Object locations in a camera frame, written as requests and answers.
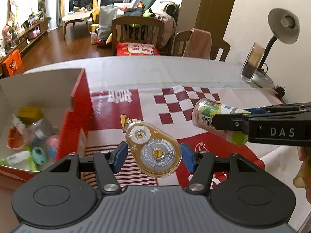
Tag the small yellow box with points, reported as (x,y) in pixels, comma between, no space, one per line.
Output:
(30,114)

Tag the wooden door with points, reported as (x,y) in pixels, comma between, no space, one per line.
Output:
(213,7)

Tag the pink bag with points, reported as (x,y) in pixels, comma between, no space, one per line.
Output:
(33,32)

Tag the glass tumbler with brown contents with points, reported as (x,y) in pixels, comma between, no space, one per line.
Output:
(251,65)

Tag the wooden slat-back chair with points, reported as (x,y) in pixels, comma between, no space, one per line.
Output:
(136,21)

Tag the green garment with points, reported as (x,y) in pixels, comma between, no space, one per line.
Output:
(149,13)

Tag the grey desk lamp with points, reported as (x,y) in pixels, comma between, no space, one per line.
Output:
(284,25)

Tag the yellow giraffe toy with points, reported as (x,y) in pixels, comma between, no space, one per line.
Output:
(94,2)

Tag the clear jar with green lid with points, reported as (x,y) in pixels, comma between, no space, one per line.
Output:
(204,111)

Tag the red printed cushion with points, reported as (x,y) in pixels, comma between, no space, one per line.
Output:
(137,48)

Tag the black plug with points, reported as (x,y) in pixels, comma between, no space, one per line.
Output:
(280,91)

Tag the red white printed tablecloth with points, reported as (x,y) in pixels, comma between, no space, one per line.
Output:
(150,106)

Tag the wooden coffee table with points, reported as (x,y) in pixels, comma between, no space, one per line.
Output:
(77,15)

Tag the plastic bottle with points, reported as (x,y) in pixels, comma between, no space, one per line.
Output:
(94,38)

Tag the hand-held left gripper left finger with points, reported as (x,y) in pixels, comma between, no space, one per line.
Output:
(120,157)

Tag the pink round toy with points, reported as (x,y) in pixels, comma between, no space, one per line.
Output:
(53,142)

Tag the wooden TV cabinet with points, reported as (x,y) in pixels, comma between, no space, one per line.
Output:
(24,38)

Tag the white hanging cloth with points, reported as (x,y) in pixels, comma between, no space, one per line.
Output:
(21,9)

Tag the yellow clear correction tape dispenser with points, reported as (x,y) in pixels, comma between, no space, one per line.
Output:
(155,150)

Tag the red cardboard box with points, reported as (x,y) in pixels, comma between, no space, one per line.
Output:
(82,106)

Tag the pink blanket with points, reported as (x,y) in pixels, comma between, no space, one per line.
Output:
(167,21)

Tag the yellow stool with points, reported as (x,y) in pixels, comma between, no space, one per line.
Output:
(94,27)

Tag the white green marker pen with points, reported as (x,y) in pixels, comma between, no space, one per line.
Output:
(17,159)

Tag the grey plastic bag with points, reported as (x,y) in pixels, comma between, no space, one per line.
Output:
(107,21)

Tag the pink towel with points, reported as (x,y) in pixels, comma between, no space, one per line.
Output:
(198,43)

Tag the orange gift box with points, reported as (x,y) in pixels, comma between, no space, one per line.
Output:
(12,64)

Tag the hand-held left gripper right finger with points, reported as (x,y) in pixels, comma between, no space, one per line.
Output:
(188,157)

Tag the dark garment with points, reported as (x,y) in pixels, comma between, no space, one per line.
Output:
(133,11)

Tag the teal round case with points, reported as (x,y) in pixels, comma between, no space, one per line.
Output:
(39,155)

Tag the green white sofa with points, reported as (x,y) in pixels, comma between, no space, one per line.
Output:
(145,2)

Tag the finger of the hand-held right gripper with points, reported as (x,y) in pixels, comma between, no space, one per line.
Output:
(257,111)
(230,122)

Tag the person's right hand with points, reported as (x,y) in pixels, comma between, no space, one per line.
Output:
(305,177)

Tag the silver-capped white jar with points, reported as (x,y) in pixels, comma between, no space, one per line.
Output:
(42,128)

